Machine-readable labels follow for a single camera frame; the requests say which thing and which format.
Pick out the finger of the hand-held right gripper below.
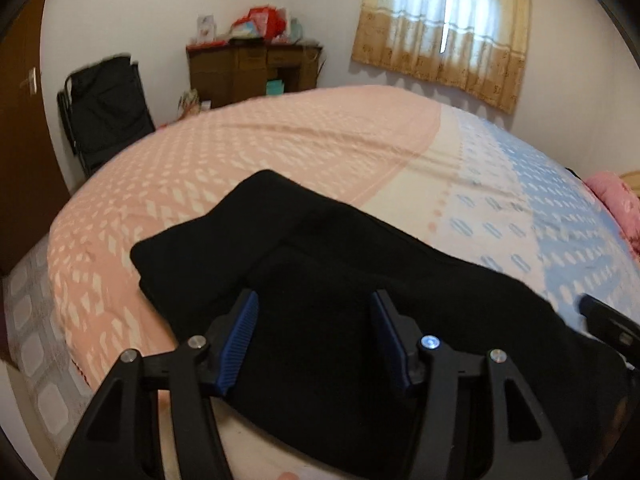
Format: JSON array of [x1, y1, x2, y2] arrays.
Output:
[[577, 294, 640, 358]]

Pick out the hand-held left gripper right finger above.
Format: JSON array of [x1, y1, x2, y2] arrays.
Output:
[[370, 288, 573, 480]]

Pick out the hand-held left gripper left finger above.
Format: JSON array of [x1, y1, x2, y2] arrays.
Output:
[[54, 288, 260, 480]]

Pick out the black pants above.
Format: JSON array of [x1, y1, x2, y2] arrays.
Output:
[[130, 169, 633, 480]]

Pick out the pink pillow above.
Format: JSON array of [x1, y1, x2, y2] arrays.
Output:
[[585, 171, 640, 262]]

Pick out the bed with printed sheet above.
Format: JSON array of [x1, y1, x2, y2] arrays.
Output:
[[0, 84, 640, 480]]

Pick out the patterned gift bag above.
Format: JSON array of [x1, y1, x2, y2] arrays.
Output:
[[177, 89, 202, 121]]

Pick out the brown wooden desk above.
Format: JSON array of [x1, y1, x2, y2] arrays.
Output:
[[186, 42, 323, 110]]

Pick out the black folding chair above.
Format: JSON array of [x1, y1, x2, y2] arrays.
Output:
[[56, 55, 156, 177]]

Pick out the brown wooden door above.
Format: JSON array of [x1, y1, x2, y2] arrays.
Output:
[[0, 0, 72, 277]]

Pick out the white card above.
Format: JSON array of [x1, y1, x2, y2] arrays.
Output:
[[196, 14, 219, 45]]

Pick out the pile of red bags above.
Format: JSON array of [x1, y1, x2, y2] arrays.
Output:
[[229, 6, 304, 45]]

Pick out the beige lace curtain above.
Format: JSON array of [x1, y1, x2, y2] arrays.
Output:
[[351, 0, 532, 115]]

